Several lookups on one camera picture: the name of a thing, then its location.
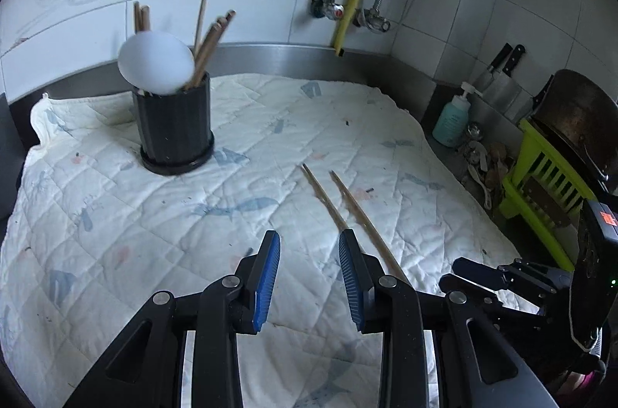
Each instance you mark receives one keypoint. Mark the heap of ceramic spoons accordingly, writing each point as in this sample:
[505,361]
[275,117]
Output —
[485,169]

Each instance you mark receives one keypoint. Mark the rusty cleaver blade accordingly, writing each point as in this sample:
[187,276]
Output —
[548,203]

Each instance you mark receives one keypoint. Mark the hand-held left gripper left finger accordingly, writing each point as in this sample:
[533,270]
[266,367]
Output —
[268,277]

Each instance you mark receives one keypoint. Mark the light bamboo chopstick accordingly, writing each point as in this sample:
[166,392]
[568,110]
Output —
[367,224]
[323,198]
[200,24]

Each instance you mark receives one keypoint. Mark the red knob valve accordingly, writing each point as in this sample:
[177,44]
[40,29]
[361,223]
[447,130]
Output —
[328,8]

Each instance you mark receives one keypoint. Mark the dark iron wok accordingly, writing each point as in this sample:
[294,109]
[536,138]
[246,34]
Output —
[574,123]

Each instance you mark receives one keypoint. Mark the white quilted cloth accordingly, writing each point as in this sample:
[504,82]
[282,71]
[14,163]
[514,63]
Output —
[145,220]

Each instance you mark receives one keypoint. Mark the black ribbed utensil holder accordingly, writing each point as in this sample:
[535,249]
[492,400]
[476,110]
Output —
[174,128]

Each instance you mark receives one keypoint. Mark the white plastic rice spoon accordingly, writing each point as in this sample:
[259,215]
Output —
[154,60]

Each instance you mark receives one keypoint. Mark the green plastic rack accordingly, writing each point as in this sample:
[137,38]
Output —
[531,169]

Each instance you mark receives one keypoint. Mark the metal water valve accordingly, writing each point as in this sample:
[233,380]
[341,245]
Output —
[374,21]

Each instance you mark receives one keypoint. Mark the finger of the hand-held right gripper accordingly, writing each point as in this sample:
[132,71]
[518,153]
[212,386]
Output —
[478,269]
[487,296]

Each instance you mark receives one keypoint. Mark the teal soap pump bottle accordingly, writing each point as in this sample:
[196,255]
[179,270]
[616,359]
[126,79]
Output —
[451,118]

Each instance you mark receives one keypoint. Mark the dark wooden chopstick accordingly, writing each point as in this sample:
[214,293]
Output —
[217,41]
[210,46]
[205,48]
[204,43]

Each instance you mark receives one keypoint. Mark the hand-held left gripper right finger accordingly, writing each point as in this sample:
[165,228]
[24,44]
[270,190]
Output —
[348,277]

